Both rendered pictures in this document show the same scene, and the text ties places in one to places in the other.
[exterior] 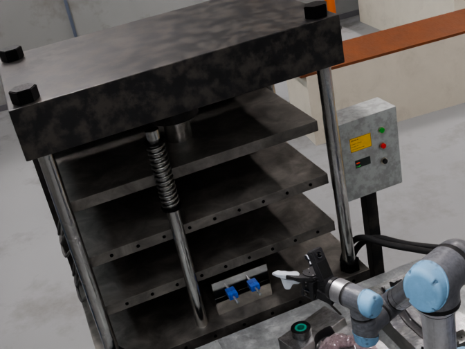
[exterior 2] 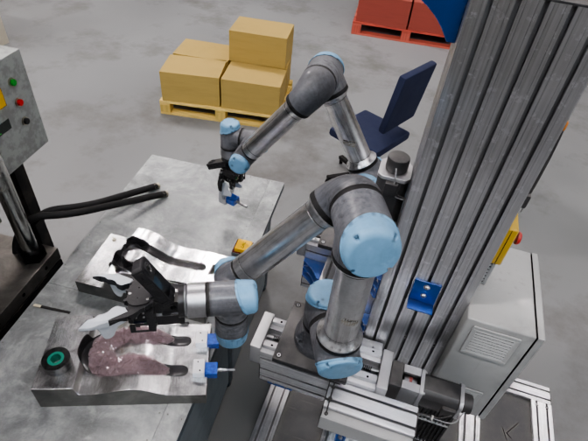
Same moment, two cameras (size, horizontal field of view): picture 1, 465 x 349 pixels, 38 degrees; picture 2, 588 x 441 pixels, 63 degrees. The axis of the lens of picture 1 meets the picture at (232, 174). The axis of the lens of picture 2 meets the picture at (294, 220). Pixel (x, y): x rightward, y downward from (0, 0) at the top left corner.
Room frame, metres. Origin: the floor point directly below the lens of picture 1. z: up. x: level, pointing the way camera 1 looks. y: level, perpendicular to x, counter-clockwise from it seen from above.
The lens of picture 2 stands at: (1.24, 0.24, 2.27)
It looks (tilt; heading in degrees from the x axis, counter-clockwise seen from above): 43 degrees down; 295
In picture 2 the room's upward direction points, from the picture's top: 6 degrees clockwise
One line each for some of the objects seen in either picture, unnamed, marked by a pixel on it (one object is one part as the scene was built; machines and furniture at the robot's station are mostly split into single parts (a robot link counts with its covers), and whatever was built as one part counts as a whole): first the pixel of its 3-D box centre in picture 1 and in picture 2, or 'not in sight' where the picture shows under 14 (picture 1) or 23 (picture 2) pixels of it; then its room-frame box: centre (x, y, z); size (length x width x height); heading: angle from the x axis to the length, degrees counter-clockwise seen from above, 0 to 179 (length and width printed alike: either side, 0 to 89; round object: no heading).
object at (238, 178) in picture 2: not in sight; (231, 168); (2.12, -1.05, 1.09); 0.09 x 0.08 x 0.12; 176
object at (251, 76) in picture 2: not in sight; (229, 68); (3.53, -3.08, 0.33); 1.19 x 0.91 x 0.67; 10
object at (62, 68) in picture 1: (169, 94); not in sight; (2.87, 0.20, 1.75); 1.30 x 0.84 x 0.61; 105
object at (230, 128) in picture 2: not in sight; (230, 134); (2.13, -1.05, 1.25); 0.09 x 0.08 x 0.11; 13
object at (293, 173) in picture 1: (189, 186); not in sight; (2.91, 0.21, 1.26); 1.10 x 0.74 x 0.05; 105
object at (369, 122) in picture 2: not in sight; (373, 129); (2.03, -2.67, 0.48); 0.56 x 0.53 x 0.96; 5
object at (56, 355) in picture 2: (301, 330); (57, 361); (2.13, -0.14, 0.93); 0.08 x 0.08 x 0.04
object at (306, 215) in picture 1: (200, 230); not in sight; (2.91, 0.21, 1.01); 1.10 x 0.74 x 0.05; 105
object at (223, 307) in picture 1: (223, 263); not in sight; (2.80, 0.13, 0.87); 0.50 x 0.27 x 0.17; 15
